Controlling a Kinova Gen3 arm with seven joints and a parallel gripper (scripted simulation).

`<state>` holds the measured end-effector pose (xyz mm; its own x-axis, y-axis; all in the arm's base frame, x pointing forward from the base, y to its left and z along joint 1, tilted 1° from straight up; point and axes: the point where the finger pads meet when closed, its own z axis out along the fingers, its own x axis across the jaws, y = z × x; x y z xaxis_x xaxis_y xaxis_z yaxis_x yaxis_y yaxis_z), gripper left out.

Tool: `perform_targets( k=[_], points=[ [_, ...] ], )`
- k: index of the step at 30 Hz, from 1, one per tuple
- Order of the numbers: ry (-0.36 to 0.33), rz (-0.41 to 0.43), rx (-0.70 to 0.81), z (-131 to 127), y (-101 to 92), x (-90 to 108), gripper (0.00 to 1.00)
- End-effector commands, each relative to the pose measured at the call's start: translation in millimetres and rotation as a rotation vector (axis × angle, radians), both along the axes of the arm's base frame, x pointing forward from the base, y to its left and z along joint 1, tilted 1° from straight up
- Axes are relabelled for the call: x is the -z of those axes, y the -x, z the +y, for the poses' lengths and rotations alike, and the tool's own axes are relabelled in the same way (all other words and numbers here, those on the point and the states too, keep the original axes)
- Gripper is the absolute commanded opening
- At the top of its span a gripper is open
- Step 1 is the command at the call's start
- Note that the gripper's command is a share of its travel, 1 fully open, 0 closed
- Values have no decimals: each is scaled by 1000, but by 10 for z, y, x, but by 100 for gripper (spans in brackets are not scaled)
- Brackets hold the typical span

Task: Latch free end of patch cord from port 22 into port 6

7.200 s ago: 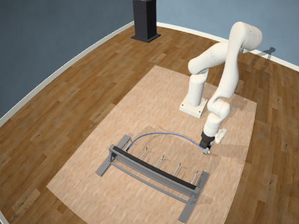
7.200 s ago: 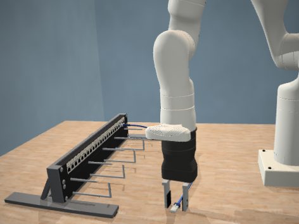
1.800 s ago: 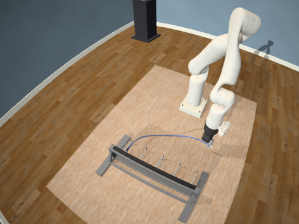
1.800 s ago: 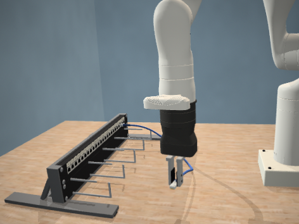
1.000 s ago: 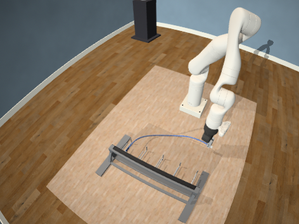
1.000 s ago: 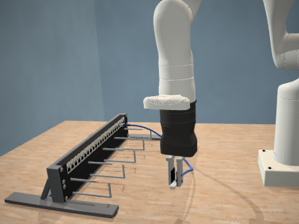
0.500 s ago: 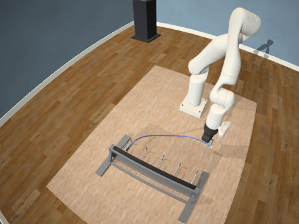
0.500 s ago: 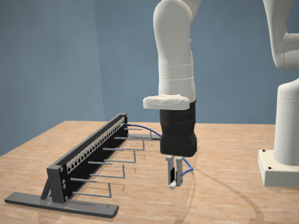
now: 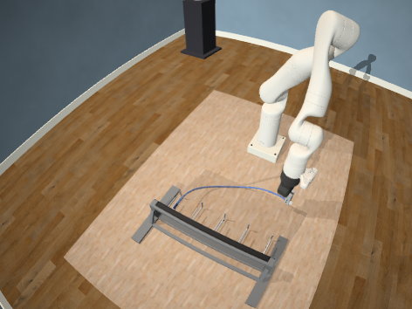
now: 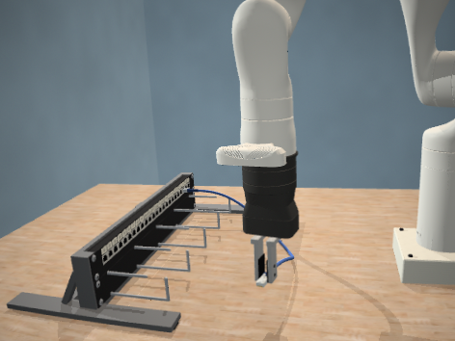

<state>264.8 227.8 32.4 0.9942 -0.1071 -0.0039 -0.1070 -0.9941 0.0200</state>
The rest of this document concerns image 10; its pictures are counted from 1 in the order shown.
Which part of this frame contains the black patch panel rack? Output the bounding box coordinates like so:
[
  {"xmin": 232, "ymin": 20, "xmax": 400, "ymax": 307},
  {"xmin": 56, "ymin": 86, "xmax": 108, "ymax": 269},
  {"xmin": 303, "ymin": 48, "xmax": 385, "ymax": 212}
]
[{"xmin": 7, "ymin": 172, "xmax": 244, "ymax": 332}]

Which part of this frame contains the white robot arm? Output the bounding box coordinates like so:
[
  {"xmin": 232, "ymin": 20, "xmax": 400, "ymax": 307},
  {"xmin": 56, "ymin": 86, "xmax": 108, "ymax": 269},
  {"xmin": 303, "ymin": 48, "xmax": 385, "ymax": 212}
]
[{"xmin": 232, "ymin": 0, "xmax": 455, "ymax": 252}]

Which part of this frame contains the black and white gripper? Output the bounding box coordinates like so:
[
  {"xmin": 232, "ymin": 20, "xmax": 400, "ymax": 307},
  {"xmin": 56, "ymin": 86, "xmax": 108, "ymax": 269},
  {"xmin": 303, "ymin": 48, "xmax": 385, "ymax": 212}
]
[{"xmin": 216, "ymin": 117, "xmax": 299, "ymax": 283}]

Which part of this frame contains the blue patch cable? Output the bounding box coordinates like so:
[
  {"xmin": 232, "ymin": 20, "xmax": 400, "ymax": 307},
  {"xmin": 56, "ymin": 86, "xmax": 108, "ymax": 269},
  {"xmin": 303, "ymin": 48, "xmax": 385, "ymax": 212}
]
[{"xmin": 194, "ymin": 189, "xmax": 294, "ymax": 267}]

